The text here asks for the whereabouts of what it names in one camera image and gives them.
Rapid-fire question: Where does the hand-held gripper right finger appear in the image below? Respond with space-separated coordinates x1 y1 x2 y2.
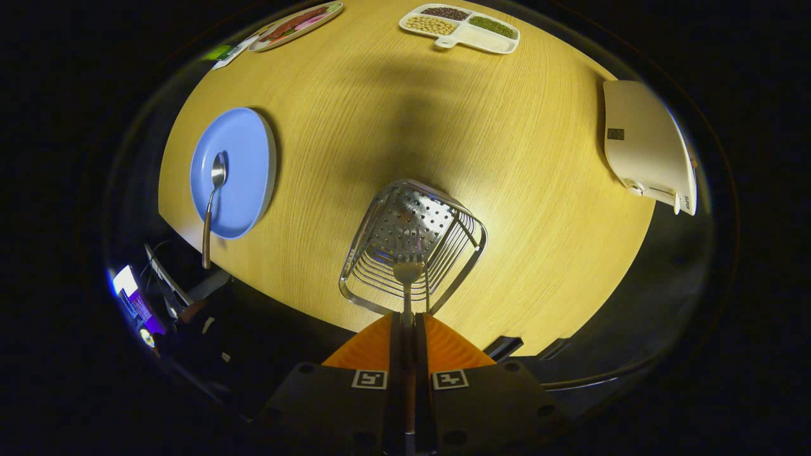
415 313 571 456

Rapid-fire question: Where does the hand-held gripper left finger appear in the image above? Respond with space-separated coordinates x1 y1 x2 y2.
253 312 406 456

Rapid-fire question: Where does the fork with wooden handle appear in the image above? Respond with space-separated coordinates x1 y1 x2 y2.
393 253 424 455

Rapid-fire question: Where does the spoon with wooden handle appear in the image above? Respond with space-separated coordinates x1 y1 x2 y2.
201 152 227 270

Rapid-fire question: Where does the blue plate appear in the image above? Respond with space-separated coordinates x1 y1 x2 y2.
190 107 278 240

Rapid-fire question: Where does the laptop with lit screen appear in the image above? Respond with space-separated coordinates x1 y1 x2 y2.
111 265 169 336

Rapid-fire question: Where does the white toaster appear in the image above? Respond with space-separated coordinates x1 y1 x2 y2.
602 80 698 216

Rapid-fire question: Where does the white divided tray with beans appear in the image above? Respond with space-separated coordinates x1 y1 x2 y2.
399 3 521 54

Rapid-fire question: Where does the white square coaster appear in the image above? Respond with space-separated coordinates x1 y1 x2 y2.
212 35 257 70

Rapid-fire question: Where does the plate with food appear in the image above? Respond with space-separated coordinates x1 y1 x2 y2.
248 1 344 53

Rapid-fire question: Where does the metal wire basket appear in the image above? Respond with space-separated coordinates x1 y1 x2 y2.
339 179 488 316

